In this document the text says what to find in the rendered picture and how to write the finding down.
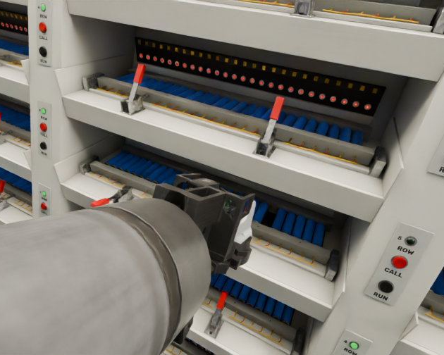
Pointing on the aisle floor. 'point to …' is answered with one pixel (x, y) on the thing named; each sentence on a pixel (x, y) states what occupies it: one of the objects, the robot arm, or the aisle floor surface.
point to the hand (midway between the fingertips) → (230, 225)
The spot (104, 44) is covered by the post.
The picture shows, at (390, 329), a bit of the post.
